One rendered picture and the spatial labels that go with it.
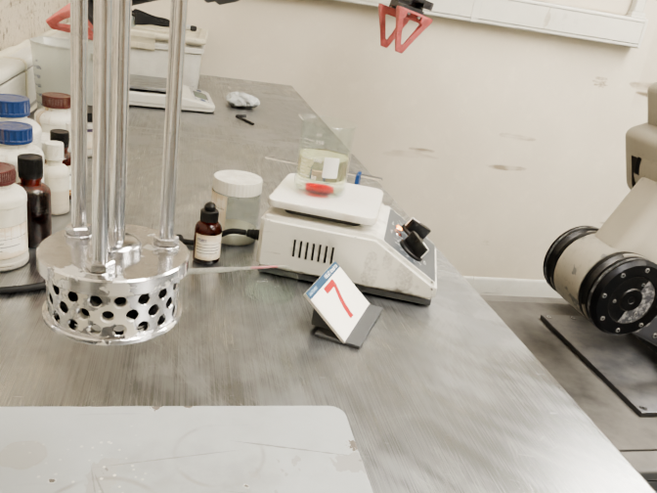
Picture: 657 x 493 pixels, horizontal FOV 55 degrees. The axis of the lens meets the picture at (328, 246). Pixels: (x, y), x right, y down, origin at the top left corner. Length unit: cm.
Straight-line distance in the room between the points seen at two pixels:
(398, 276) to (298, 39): 155
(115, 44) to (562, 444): 43
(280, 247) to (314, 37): 153
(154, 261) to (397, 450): 26
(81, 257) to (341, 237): 41
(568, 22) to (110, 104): 222
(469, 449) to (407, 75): 185
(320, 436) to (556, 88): 215
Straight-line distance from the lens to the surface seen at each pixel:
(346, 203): 70
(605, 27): 250
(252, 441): 45
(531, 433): 55
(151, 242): 32
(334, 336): 59
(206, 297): 64
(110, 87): 26
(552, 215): 266
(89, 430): 46
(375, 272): 68
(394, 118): 227
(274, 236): 68
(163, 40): 172
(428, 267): 71
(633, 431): 138
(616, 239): 141
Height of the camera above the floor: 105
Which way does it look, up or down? 22 degrees down
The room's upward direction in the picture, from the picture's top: 9 degrees clockwise
